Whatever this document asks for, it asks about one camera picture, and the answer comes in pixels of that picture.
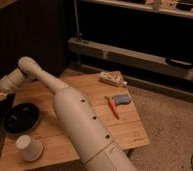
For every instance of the black ceramic bowl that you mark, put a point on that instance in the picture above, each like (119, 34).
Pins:
(21, 118)

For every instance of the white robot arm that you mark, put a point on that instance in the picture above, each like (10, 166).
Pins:
(92, 141)

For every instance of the white paper cup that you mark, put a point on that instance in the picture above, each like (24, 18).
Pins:
(30, 149)

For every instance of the metal vertical pole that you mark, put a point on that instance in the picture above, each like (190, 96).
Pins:
(78, 33)

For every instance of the long wooden shelf beam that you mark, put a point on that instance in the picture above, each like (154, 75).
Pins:
(129, 57)

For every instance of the orange carrot toy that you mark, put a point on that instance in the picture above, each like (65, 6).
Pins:
(112, 106)

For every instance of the blue grey toy object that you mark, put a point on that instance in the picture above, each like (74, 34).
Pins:
(121, 99)

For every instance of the upper shelf with items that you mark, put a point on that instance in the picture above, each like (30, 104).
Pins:
(141, 7)

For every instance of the black handle on beam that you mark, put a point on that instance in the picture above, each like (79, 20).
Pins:
(179, 64)

